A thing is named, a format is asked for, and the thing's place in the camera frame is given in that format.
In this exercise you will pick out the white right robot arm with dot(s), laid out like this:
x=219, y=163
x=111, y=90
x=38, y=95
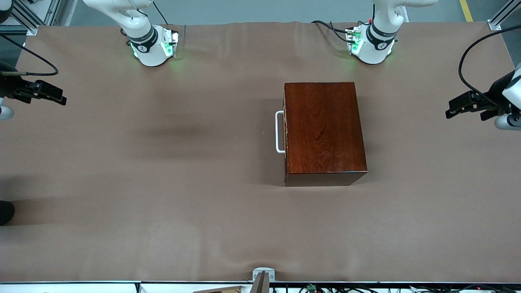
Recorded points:
x=146, y=53

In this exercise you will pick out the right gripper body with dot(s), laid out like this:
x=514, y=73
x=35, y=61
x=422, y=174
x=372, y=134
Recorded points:
x=9, y=86

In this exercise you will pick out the grey metal clamp bracket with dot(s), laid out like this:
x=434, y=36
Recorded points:
x=263, y=273

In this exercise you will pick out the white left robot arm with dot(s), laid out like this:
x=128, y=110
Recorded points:
x=376, y=44

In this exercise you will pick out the aluminium frame profile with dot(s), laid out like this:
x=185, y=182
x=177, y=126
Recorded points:
x=498, y=20
x=44, y=10

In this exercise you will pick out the dark brown wooden cabinet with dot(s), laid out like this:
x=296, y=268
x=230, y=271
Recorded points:
x=325, y=134

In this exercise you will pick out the table cover sheet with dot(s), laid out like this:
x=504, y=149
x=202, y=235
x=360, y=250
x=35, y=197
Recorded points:
x=163, y=228

